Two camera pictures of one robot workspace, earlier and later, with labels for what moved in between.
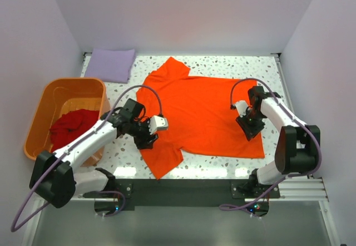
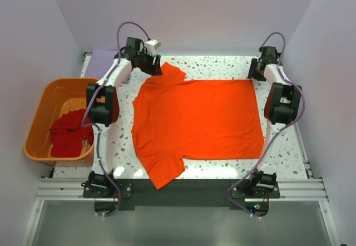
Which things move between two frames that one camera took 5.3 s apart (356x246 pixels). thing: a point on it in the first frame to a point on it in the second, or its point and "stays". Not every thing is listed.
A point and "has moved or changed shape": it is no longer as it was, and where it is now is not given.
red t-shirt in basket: [69, 124] stays
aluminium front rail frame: [301, 188] stays
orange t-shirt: [201, 114] has moved or changed shape
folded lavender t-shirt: [112, 65] stays
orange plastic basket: [59, 97] stays
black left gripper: [146, 139] to [152, 64]
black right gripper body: [250, 126] to [255, 69]
